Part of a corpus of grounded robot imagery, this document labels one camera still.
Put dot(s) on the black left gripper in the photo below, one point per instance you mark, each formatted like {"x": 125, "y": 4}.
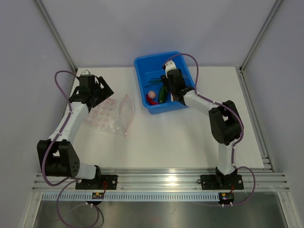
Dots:
{"x": 106, "y": 92}

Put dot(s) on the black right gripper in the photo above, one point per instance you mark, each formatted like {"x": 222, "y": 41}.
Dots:
{"x": 166, "y": 81}

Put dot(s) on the fake green cucumber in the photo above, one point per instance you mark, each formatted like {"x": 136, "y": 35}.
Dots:
{"x": 162, "y": 95}

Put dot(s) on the fake egg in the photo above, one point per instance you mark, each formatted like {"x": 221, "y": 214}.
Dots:
{"x": 151, "y": 94}

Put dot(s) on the clear zip top bag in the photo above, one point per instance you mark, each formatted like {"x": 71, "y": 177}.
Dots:
{"x": 112, "y": 116}

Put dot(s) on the red fake chili pepper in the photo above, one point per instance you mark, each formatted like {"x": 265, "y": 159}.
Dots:
{"x": 150, "y": 101}

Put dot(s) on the fake green onion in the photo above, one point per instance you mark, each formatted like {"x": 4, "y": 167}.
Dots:
{"x": 153, "y": 81}

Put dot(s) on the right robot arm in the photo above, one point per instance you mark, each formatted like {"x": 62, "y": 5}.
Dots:
{"x": 226, "y": 126}

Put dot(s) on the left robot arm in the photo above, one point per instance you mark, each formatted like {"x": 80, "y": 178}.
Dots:
{"x": 56, "y": 154}

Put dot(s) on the blue plastic bin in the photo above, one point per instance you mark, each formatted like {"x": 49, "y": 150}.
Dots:
{"x": 148, "y": 67}

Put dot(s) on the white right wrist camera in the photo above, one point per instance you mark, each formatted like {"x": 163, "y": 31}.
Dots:
{"x": 168, "y": 66}

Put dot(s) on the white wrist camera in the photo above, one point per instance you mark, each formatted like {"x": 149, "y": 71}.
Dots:
{"x": 168, "y": 66}
{"x": 85, "y": 73}

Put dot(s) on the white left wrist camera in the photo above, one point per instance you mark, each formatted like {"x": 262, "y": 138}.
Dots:
{"x": 85, "y": 73}

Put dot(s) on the right aluminium frame post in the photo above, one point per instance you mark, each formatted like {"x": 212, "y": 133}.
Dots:
{"x": 265, "y": 26}

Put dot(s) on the aluminium frame post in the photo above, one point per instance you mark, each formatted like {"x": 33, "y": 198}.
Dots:
{"x": 50, "y": 24}
{"x": 265, "y": 26}

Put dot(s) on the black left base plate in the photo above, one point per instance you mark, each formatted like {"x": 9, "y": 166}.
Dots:
{"x": 107, "y": 182}

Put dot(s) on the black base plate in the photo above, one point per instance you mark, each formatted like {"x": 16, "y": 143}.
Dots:
{"x": 211, "y": 182}
{"x": 107, "y": 182}

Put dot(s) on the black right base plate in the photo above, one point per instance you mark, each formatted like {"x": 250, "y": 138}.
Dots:
{"x": 211, "y": 182}

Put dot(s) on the left aluminium frame post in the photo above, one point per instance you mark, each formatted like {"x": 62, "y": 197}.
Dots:
{"x": 50, "y": 24}

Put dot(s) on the white slotted cable duct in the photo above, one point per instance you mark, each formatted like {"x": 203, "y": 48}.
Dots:
{"x": 133, "y": 196}

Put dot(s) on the aluminium mounting rail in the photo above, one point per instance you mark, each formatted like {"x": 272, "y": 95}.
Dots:
{"x": 185, "y": 180}

